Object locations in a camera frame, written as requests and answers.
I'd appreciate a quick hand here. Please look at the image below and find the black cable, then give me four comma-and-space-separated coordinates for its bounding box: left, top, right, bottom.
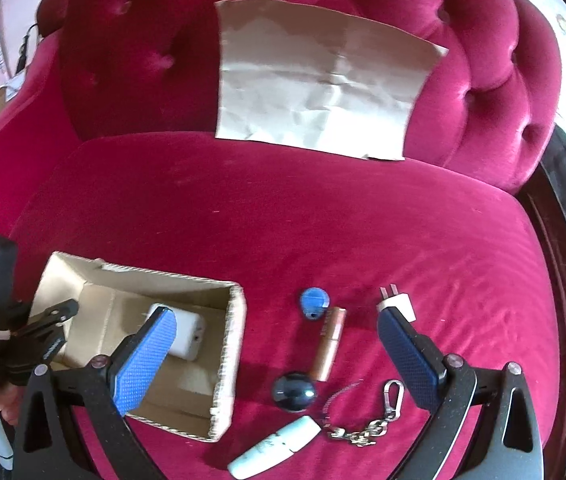
16, 22, 40, 73

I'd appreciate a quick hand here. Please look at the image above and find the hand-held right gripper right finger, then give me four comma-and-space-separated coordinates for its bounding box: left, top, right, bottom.
377, 308, 546, 480

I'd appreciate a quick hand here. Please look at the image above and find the small blue round cap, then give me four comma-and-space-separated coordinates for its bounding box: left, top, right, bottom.
299, 287, 332, 321

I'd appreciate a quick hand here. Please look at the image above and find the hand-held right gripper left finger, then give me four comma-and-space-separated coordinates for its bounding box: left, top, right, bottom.
13, 306, 179, 480

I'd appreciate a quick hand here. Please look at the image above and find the dark glossy ball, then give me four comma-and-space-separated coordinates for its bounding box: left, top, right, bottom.
271, 371, 318, 414

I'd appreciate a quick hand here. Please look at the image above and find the small white plug charger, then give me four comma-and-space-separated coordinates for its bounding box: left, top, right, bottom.
378, 286, 417, 323

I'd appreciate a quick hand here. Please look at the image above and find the cardboard box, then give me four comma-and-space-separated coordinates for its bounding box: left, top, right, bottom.
28, 251, 247, 443

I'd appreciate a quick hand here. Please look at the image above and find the light blue cosmetic bottle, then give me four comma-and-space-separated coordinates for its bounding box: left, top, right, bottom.
227, 415, 322, 479

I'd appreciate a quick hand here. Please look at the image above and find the red velvet tufted sofa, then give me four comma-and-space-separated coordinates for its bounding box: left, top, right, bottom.
0, 0, 566, 480

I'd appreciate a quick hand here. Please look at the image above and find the white power adapter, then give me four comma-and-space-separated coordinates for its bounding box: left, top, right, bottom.
144, 302, 207, 362

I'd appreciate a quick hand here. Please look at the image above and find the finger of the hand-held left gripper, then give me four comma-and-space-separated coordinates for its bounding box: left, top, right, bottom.
10, 298, 80, 391

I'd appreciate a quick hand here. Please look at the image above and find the copper lipstick tube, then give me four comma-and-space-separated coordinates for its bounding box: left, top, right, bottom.
308, 306, 348, 382

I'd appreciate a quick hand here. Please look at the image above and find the creased brown paper sheet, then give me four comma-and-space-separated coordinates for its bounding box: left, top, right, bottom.
214, 0, 450, 162

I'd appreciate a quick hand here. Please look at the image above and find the metal keychain with charms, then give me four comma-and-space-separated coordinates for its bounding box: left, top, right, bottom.
320, 379, 407, 448

